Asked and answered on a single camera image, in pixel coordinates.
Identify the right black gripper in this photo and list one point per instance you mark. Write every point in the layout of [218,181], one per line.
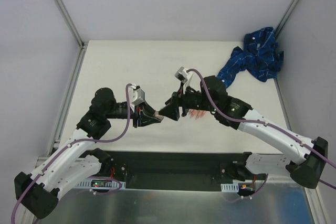
[178,105]

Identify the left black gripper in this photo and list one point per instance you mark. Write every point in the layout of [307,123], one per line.
[138,116]

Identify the clear nail polish bottle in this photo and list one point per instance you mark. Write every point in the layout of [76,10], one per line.
[158,113]

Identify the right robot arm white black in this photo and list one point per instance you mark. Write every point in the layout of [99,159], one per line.
[301,158]

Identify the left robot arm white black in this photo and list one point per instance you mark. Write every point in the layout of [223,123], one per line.
[42,189]

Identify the mannequin hand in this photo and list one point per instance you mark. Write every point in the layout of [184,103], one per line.
[197,114]

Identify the blue plaid shirt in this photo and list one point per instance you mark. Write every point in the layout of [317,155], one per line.
[259,56]

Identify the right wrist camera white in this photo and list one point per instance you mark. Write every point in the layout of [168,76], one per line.
[184,77]

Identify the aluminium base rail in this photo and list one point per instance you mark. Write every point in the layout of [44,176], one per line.
[303,174]

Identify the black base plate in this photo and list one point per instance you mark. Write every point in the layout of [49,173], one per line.
[177,171]

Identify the left white cable duct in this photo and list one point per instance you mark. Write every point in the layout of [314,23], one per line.
[104,184]

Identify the white cable duct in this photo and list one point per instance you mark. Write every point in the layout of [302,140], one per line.
[235,187]
[104,184]

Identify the right white cable duct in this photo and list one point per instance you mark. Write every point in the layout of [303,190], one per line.
[235,187]

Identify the right aluminium frame post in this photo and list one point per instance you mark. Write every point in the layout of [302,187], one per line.
[285,18]

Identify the aluminium frame post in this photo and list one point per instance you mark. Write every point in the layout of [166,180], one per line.
[70,23]
[285,18]

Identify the left aluminium frame post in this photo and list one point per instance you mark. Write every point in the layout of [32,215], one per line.
[70,23]

